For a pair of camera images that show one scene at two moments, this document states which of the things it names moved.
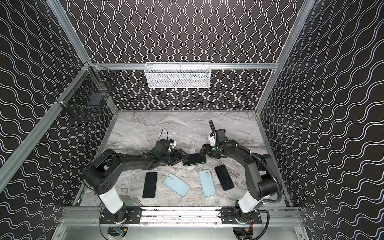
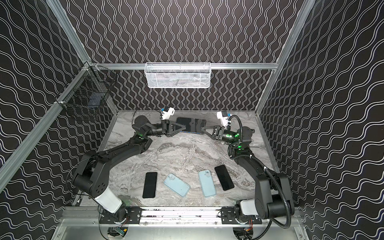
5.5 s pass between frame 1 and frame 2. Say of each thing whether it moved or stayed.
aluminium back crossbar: stayed
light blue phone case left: stayed
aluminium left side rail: stayed
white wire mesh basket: stayed
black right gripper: moved
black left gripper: moved
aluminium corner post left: stayed
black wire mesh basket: stayed
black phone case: moved
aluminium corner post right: stayed
